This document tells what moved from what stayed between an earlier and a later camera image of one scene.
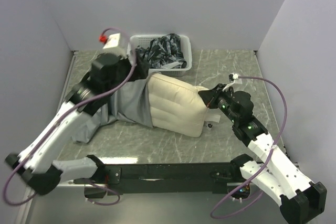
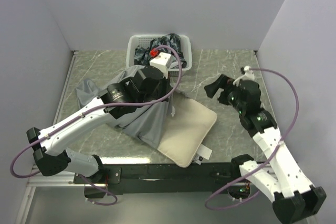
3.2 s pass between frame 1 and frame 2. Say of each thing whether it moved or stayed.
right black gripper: moved
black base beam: stayed
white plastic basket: stayed
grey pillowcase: moved
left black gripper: moved
